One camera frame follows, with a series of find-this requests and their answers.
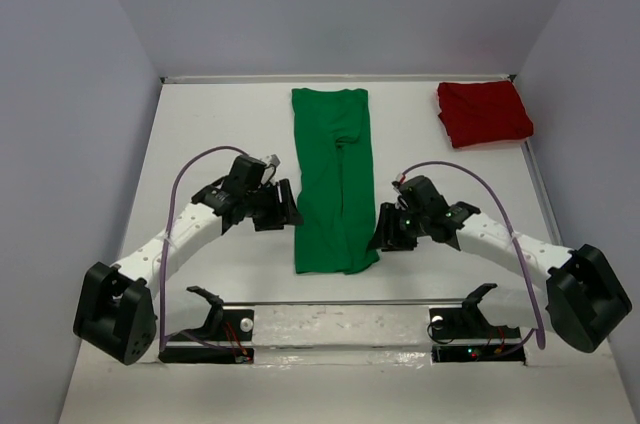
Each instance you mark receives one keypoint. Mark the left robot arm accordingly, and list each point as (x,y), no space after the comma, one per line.
(124,307)

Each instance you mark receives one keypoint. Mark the aluminium rail right edge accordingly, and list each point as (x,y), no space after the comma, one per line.
(541,193)

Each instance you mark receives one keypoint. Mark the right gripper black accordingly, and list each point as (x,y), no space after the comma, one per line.
(385,238)

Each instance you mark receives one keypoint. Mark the green t-shirt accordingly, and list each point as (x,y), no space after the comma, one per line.
(332,133)

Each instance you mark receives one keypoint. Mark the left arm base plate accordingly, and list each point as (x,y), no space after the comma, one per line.
(224,338)

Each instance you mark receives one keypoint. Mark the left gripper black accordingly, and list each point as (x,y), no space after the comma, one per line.
(282,214)

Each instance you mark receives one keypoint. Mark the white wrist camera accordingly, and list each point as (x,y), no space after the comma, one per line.
(271,162)
(399,181)

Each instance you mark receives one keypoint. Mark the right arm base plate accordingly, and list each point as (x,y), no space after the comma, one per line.
(462,334)

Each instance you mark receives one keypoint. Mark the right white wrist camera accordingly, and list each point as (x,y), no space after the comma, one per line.
(399,181)

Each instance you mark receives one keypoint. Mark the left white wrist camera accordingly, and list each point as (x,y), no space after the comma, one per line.
(271,162)

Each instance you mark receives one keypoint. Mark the folded red t-shirt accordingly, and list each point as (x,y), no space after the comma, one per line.
(482,113)

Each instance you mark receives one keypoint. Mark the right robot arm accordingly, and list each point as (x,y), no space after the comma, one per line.
(574,293)

